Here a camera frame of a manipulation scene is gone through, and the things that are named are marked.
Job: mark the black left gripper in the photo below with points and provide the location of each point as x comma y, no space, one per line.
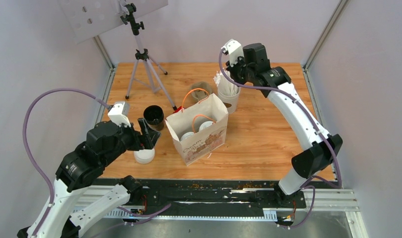
149,139

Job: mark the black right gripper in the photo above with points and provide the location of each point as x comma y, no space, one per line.
232,70

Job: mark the lidded coffee cup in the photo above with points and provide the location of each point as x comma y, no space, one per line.
187,135

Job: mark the white cup lid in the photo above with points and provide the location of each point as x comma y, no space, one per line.
205,125

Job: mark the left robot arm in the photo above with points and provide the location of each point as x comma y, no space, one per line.
77,172

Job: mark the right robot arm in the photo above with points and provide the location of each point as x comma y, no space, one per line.
320,148

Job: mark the dark cup of coffee beans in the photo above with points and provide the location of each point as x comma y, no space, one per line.
154,116

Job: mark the bundle of white wrapped straws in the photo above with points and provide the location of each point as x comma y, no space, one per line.
224,86

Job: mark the red white block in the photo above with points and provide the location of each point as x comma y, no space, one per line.
177,110

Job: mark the brown pulp cup carrier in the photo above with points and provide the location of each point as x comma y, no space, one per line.
201,90

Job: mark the silver tripod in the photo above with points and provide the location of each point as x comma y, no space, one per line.
142,55

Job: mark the grey perforated board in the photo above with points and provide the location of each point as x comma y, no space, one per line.
90,18

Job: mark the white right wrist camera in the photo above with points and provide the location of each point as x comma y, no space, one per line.
234,50

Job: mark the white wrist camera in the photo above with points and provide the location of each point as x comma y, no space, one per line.
234,50
119,112

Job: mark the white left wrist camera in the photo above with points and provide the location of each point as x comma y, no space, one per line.
119,112

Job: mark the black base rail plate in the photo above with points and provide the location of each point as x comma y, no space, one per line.
214,198

